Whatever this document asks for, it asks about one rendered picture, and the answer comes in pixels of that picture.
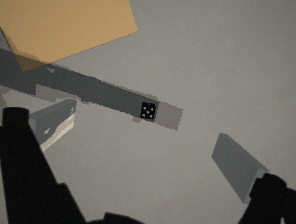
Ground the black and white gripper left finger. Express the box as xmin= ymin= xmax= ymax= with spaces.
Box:
xmin=0 ymin=98 xmax=87 ymax=224

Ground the tan square mat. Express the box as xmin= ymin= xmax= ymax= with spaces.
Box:
xmin=0 ymin=0 xmax=138 ymax=72

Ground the black die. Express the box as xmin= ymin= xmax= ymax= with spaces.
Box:
xmin=140 ymin=102 xmax=156 ymax=119

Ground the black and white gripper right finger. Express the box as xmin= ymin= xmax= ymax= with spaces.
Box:
xmin=211 ymin=133 xmax=296 ymax=224

